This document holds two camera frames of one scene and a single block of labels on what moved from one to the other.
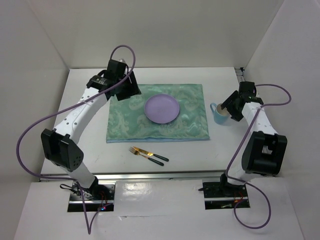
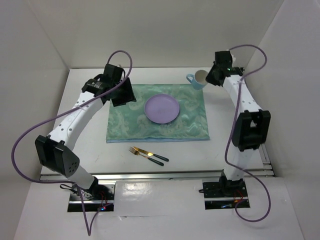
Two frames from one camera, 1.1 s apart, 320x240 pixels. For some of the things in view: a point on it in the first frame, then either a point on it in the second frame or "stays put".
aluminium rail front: (190, 176) stays put
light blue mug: (220, 115) → (198, 80)
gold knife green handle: (151, 154) stays put
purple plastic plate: (161, 108) stays put
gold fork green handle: (136, 152) stays put
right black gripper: (228, 104) → (210, 78)
